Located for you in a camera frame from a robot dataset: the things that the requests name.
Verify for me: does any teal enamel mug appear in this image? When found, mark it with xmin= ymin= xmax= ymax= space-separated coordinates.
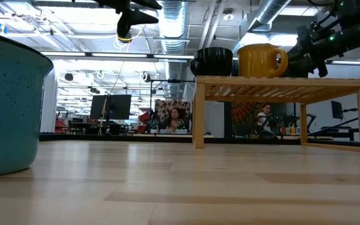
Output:
xmin=0 ymin=29 xmax=54 ymax=179

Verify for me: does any yellow enamel mug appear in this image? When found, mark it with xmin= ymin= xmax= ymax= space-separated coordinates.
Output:
xmin=236 ymin=42 xmax=289 ymax=78

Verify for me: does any person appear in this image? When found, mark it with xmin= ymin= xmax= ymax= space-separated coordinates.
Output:
xmin=256 ymin=103 xmax=277 ymax=139
xmin=159 ymin=107 xmax=191 ymax=135

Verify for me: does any black glossy mug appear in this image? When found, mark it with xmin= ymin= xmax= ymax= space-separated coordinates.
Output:
xmin=189 ymin=46 xmax=234 ymax=77

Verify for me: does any small black monitor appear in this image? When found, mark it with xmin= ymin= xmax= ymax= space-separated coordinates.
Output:
xmin=330 ymin=100 xmax=346 ymax=121

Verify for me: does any black table edge frame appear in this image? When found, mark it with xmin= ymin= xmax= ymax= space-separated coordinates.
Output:
xmin=39 ymin=132 xmax=360 ymax=153

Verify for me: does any black ceiling reel yellow cable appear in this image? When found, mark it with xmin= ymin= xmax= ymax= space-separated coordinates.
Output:
xmin=116 ymin=31 xmax=134 ymax=44

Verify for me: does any orange mandala tapestry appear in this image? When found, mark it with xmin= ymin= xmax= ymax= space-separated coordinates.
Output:
xmin=231 ymin=102 xmax=267 ymax=126

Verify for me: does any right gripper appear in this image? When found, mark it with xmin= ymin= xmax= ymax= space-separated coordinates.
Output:
xmin=287 ymin=25 xmax=328 ymax=78

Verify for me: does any white column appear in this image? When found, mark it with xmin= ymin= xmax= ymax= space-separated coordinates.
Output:
xmin=40 ymin=61 xmax=59 ymax=134

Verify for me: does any silver spiral ventilation duct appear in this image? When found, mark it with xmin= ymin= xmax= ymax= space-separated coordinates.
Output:
xmin=154 ymin=0 xmax=189 ymax=98

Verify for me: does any patterned wall tapestry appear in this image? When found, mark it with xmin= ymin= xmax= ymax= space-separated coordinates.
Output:
xmin=154 ymin=99 xmax=192 ymax=129

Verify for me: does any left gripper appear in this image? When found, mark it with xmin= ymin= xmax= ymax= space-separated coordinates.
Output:
xmin=72 ymin=0 xmax=163 ymax=39

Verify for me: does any ceiling light bar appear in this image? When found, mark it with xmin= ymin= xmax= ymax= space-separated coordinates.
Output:
xmin=325 ymin=59 xmax=360 ymax=66
xmin=40 ymin=51 xmax=196 ymax=61

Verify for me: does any black background table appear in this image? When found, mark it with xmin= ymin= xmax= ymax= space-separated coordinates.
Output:
xmin=319 ymin=125 xmax=360 ymax=142

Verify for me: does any silver slanted ventilation duct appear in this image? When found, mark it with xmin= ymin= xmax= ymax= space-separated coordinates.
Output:
xmin=232 ymin=0 xmax=293 ymax=56

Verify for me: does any large black monitor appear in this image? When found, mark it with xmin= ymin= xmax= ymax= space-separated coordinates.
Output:
xmin=89 ymin=94 xmax=133 ymax=121

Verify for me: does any wooden slatted rack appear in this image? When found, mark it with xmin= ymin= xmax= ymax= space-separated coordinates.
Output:
xmin=192 ymin=75 xmax=360 ymax=153

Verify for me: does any black aluminium support frame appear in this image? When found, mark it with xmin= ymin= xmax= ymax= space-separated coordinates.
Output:
xmin=307 ymin=109 xmax=360 ymax=138

